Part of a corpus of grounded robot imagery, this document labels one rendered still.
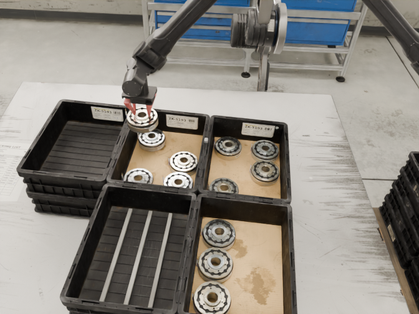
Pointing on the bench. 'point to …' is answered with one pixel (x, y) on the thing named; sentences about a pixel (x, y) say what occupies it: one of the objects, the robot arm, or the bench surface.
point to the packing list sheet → (9, 155)
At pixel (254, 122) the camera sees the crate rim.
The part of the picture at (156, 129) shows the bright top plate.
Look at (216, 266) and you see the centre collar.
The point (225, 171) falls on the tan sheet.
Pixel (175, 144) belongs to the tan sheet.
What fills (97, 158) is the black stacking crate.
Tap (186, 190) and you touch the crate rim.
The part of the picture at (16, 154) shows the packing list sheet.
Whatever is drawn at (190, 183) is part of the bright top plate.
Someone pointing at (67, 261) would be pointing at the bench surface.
